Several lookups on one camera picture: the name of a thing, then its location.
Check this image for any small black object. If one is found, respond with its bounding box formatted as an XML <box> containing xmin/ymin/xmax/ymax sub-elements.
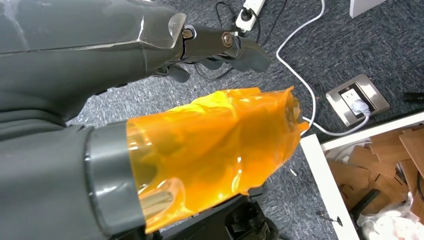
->
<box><xmin>403</xmin><ymin>92</ymin><xmax>424</xmax><ymax>104</ymax></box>

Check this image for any black plug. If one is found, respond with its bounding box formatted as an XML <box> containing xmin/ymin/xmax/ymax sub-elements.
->
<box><xmin>239</xmin><ymin>7</ymin><xmax>253</xmax><ymax>23</ymax></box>

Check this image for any white open box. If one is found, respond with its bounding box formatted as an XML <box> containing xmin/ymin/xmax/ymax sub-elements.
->
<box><xmin>299</xmin><ymin>110</ymin><xmax>424</xmax><ymax>240</ymax></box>

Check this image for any white power strip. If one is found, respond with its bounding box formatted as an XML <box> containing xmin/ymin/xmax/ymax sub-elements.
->
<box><xmin>234</xmin><ymin>0</ymin><xmax>267</xmax><ymax>33</ymax></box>

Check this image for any plywood piece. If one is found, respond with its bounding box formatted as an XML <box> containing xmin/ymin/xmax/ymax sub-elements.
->
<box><xmin>327</xmin><ymin>160</ymin><xmax>370</xmax><ymax>190</ymax></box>
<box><xmin>347</xmin><ymin>145</ymin><xmax>397</xmax><ymax>180</ymax></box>
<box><xmin>399</xmin><ymin>127</ymin><xmax>424</xmax><ymax>180</ymax></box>
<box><xmin>369</xmin><ymin>130</ymin><xmax>412</xmax><ymax>163</ymax></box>

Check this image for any white cable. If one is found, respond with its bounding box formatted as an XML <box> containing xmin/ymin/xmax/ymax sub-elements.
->
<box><xmin>275</xmin><ymin>0</ymin><xmax>371</xmax><ymax>137</ymax></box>

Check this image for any white plug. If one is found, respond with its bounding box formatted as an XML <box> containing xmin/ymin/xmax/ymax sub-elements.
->
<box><xmin>350</xmin><ymin>98</ymin><xmax>372</xmax><ymax>117</ymax></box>

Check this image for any small black clip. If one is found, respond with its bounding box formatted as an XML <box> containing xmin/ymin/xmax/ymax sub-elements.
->
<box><xmin>315</xmin><ymin>210</ymin><xmax>344</xmax><ymax>228</ymax></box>

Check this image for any white plastic bag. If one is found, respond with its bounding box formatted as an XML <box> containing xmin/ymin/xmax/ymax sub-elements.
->
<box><xmin>357</xmin><ymin>193</ymin><xmax>424</xmax><ymax>240</ymax></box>

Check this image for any white furniture panel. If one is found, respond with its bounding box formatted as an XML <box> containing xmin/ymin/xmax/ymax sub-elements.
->
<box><xmin>349</xmin><ymin>0</ymin><xmax>388</xmax><ymax>19</ymax></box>

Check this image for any black strap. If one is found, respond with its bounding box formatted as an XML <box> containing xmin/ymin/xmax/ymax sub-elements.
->
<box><xmin>349</xmin><ymin>188</ymin><xmax>382</xmax><ymax>220</ymax></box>

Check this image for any metal floor socket box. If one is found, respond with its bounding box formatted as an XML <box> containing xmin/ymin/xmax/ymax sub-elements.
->
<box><xmin>325</xmin><ymin>73</ymin><xmax>391</xmax><ymax>128</ymax></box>

